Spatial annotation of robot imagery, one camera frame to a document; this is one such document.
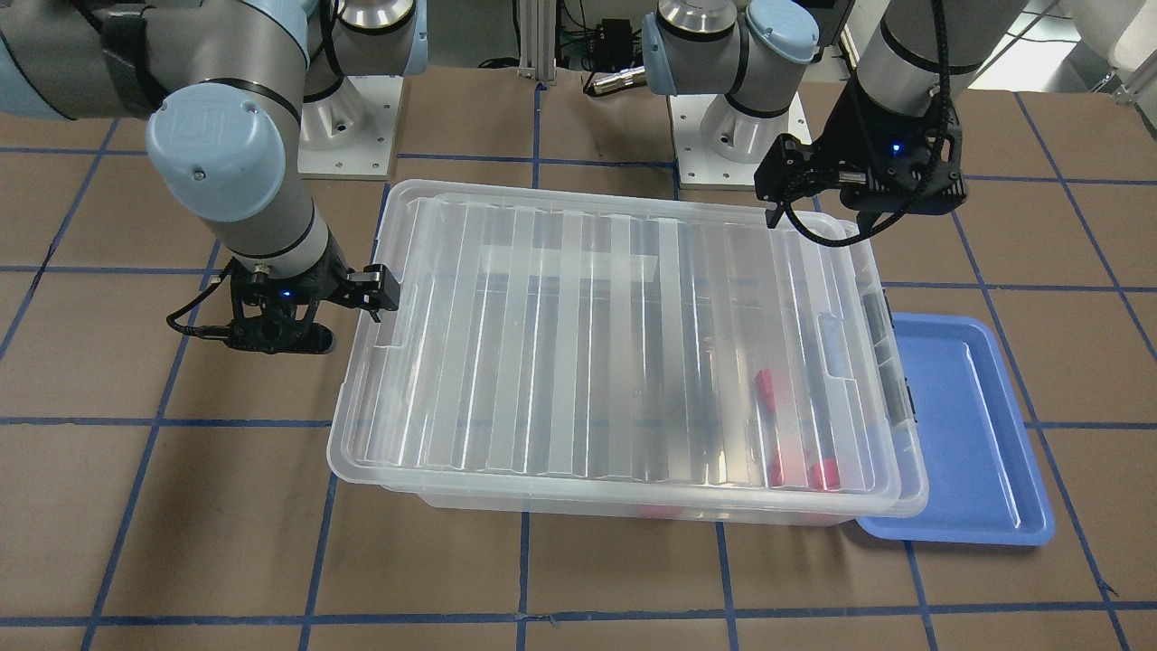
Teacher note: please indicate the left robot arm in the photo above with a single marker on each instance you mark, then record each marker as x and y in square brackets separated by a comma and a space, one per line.
[756, 55]

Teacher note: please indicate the red block top pile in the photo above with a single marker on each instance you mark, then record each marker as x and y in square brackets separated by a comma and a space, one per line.
[824, 475]

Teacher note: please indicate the black box latch handle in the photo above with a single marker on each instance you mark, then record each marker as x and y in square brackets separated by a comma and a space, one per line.
[894, 383]

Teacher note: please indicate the clear plastic box lid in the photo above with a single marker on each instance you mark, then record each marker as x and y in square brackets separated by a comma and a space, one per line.
[624, 353]

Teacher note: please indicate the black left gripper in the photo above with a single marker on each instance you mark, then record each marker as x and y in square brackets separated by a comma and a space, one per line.
[848, 125]

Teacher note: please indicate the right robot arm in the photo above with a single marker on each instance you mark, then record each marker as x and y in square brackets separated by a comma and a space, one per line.
[224, 88]

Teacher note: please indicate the red block near latch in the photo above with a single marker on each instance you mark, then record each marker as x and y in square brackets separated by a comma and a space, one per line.
[765, 389]

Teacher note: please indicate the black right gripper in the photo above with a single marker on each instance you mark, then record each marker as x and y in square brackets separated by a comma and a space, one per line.
[332, 282]

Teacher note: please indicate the blue plastic tray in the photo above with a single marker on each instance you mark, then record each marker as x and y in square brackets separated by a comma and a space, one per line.
[985, 483]

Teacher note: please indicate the clear plastic storage box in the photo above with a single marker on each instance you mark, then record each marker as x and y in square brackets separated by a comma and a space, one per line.
[651, 452]

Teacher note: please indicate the red block pile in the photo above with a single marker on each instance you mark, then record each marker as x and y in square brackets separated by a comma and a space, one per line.
[824, 475]
[776, 473]

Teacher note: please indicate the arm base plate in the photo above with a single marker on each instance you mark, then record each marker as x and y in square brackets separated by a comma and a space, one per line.
[718, 148]
[349, 135]

